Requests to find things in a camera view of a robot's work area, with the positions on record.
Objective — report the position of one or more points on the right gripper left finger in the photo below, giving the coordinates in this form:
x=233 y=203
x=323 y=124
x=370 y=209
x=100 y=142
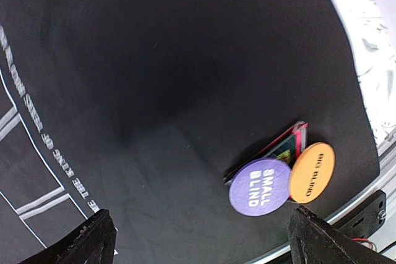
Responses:
x=91 y=242

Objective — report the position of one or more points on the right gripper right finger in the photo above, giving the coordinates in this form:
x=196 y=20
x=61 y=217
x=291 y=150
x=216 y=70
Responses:
x=313 y=240

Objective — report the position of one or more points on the purple small blind button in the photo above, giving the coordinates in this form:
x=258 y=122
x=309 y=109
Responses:
x=260 y=187

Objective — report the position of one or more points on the orange big blind button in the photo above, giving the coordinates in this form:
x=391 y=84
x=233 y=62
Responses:
x=312 y=172

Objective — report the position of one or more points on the triangular all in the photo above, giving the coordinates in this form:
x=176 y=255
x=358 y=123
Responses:
x=287 y=147

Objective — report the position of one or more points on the black poker mat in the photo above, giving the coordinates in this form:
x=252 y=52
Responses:
x=139 y=106

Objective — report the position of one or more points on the floral tablecloth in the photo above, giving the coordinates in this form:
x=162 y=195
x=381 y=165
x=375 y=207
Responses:
x=374 y=58

